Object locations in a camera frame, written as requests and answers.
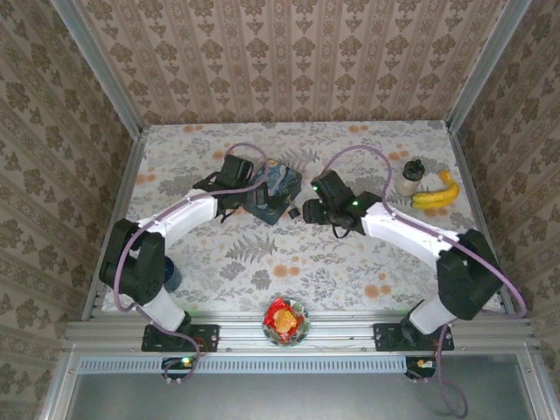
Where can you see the small black padlock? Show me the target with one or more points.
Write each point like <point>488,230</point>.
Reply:
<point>291,213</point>

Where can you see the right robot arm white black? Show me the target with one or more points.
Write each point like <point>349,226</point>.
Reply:
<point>402,227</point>

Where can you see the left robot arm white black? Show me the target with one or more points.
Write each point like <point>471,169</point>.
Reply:
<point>188,214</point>

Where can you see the small beige bottle black cap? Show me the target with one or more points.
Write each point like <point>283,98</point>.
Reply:
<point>410,179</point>

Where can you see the yellow banana bunch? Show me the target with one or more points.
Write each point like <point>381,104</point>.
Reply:
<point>442,197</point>

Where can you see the red yellow snack packet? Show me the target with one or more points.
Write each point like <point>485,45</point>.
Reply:
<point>284,319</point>

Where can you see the patterned bowl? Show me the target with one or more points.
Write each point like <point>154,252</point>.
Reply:
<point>302,334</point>

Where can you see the dark blue mug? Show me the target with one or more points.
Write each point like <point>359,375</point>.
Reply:
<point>174,275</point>

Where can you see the small black control board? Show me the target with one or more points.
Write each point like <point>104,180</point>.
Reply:
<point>179,363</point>
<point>422,364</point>

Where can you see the aluminium table side rail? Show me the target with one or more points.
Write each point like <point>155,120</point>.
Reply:
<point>470,188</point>
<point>127,188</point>

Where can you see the aluminium mounting rail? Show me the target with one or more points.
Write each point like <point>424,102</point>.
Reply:
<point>245,337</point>

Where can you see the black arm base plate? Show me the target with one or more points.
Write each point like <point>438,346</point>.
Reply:
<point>385,337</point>
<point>210,337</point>

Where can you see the aluminium frame post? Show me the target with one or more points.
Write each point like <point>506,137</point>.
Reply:
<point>485,65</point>
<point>102,65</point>

